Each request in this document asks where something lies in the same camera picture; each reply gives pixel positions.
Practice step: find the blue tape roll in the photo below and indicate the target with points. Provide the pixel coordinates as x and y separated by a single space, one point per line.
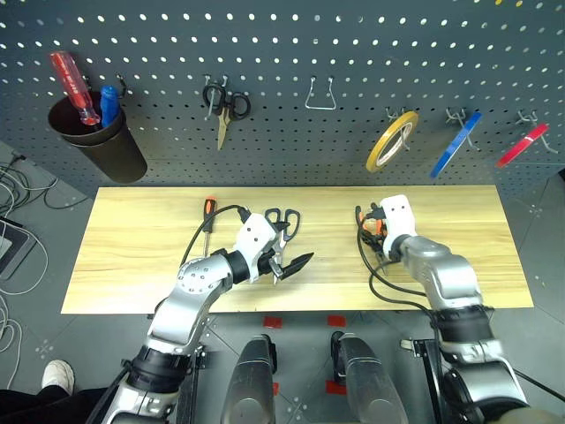
454 146

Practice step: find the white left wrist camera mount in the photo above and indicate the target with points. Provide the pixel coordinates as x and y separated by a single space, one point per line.
253 238

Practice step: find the silver double prong hook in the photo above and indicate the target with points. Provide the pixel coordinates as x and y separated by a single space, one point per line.
212 100
454 117
526 118
390 115

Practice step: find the red tape roll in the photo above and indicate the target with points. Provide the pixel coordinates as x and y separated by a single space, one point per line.
521 147

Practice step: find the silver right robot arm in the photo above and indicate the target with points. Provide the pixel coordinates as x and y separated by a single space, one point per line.
446 274

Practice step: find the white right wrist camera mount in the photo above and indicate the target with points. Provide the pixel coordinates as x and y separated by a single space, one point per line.
399 216

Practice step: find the white shoe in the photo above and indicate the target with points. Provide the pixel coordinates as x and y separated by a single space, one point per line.
57 375

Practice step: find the small black pegboard hook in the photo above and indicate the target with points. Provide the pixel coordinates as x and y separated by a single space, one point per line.
124 84

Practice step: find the black metal stand frame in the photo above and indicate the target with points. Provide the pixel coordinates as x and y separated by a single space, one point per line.
430 375
192 388

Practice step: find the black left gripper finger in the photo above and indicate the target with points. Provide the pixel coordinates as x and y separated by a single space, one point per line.
301 263

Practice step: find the grey flat device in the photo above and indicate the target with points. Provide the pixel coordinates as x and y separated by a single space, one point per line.
13 247

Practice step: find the black trouser leg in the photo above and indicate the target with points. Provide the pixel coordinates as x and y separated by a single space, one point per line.
44 406

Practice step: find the dark grey perforated pegboard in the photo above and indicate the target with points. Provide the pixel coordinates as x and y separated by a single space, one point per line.
282 57

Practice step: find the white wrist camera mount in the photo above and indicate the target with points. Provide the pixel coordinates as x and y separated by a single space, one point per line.
253 238
399 216

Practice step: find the black cup holder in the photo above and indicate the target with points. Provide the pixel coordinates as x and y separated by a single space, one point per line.
112 154

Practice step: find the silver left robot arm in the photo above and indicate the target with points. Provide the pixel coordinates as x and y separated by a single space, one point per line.
190 291

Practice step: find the dark grey rounded shell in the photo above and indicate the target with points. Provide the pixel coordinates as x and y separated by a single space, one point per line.
249 384
371 384

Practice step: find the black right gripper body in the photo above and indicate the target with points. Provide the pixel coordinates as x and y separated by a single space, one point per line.
374 214

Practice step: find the yellow tape roll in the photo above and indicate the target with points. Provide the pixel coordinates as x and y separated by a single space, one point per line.
374 155

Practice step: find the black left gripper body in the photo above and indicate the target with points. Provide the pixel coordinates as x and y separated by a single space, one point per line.
266 264

